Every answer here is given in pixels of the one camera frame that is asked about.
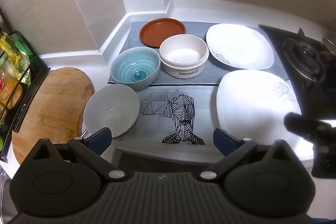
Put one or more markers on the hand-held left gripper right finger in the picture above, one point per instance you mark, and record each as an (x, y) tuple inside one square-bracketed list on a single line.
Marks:
[(223, 141)]

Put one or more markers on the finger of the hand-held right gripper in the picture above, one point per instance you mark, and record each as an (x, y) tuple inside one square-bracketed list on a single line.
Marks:
[(296, 123)]

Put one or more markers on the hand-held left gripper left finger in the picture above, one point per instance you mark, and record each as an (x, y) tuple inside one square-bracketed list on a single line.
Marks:
[(101, 140)]

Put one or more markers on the white bowl with blue band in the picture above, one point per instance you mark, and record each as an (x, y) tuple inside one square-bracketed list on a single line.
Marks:
[(110, 106)]

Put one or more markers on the white square floral plate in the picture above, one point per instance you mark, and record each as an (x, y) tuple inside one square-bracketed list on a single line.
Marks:
[(249, 103), (236, 45)]

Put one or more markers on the blue spiral glazed bowl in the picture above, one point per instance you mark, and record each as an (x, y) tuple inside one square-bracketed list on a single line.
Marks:
[(134, 66)]

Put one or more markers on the white round straight-sided bowl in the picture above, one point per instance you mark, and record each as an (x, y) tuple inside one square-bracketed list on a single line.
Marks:
[(181, 66)]

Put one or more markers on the brown round plate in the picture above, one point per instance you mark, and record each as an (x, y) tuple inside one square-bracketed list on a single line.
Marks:
[(157, 32)]

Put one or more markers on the mat with black geometric print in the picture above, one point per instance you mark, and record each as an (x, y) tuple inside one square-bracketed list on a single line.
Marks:
[(155, 129)]

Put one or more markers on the wooden cutting board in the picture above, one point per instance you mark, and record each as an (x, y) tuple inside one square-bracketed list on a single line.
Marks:
[(52, 108)]

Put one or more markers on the small metal pot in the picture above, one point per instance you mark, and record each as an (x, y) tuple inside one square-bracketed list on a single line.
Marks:
[(330, 47)]

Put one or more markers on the orange snack packet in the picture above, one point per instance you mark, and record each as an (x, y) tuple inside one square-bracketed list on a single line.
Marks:
[(9, 92)]

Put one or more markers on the yellow green snack packet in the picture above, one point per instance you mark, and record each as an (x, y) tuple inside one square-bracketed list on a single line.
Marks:
[(15, 56)]

